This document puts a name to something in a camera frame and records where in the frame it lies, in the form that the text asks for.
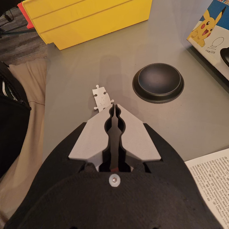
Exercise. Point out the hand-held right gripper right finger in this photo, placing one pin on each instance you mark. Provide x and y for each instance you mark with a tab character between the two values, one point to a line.
139	139

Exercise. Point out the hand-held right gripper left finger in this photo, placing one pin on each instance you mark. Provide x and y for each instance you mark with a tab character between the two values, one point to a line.
89	139

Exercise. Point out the joined white puzzle pieces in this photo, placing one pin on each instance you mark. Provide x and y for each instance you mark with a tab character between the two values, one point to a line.
102	100

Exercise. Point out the yellow plastic bin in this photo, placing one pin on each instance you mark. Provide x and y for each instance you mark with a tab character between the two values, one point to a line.
85	21

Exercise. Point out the black round puzzle stand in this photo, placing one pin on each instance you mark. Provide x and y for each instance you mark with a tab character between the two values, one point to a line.
158	82

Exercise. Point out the colourful puzzle box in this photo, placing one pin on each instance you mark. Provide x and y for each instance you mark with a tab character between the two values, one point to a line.
209	26

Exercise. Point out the person's beige trousers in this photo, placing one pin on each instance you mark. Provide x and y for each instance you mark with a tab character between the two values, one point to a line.
30	125

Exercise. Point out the person's black jacket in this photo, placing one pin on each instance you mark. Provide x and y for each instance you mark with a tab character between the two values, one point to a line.
12	125

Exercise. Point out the white printed leaflet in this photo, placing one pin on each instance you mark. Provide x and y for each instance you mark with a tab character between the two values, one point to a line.
214	178

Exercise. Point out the orange traffic cone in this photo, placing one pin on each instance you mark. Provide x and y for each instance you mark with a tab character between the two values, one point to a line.
25	16

